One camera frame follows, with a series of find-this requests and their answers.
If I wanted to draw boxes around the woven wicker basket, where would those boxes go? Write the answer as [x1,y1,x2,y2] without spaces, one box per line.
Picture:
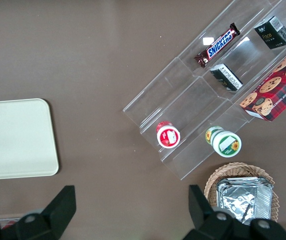
[204,162,279,223]

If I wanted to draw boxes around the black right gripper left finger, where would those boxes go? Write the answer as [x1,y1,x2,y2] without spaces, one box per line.
[15,185,77,240]

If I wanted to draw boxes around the aluminium foil container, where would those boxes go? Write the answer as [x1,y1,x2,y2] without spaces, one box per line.
[216,176,274,226]

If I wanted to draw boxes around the Snickers chocolate bar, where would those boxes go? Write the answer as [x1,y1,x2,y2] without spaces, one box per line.
[194,22,241,69]

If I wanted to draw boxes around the cream rectangular plastic tray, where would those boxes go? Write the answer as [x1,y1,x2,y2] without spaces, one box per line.
[0,98,60,181]

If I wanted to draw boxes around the red strawberry yoghurt cup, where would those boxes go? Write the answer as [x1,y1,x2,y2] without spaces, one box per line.
[156,120,181,149]

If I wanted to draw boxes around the red chocolate chip cookie box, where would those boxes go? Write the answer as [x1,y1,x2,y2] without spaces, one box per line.
[239,41,286,123]

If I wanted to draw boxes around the green sunflower yoghurt cup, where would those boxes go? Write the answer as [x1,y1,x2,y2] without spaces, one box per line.
[205,125,242,158]

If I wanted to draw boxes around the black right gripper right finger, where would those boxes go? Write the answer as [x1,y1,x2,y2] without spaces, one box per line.
[184,184,234,240]

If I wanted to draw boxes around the black box with Face print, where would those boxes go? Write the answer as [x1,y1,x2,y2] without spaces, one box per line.
[253,15,286,51]

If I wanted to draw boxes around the clear acrylic stepped display shelf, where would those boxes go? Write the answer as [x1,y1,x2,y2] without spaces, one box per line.
[122,0,286,181]

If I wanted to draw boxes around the black box with white text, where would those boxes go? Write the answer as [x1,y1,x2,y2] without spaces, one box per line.
[209,63,243,92]

